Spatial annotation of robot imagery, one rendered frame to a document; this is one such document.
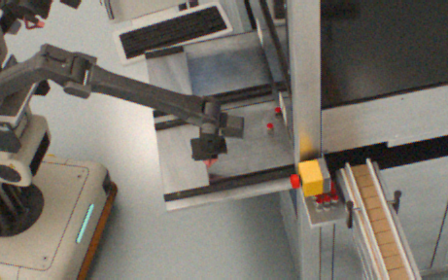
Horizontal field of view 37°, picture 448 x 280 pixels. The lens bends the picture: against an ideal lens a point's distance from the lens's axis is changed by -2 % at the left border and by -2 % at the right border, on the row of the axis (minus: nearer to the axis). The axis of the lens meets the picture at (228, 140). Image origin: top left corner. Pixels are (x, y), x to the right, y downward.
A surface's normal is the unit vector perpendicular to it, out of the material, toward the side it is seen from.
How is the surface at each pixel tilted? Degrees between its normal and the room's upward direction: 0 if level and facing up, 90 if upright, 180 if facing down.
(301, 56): 90
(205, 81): 0
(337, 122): 90
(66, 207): 0
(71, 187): 0
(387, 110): 90
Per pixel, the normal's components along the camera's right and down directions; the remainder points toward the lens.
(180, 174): -0.11, -0.62
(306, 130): 0.17, 0.76
